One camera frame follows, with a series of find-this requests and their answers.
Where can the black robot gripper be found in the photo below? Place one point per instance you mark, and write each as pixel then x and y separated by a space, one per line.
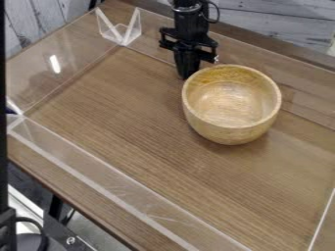
pixel 187 39

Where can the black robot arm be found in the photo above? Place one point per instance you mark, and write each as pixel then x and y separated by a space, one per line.
pixel 195 3

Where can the light wooden bowl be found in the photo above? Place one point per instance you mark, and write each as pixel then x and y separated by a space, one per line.
pixel 231 103

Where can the blue object at edge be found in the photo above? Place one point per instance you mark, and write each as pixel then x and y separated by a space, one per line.
pixel 10 111

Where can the black table leg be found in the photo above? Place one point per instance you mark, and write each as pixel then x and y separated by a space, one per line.
pixel 55 208

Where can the black vertical post at edge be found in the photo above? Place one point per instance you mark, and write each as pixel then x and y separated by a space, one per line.
pixel 7 212

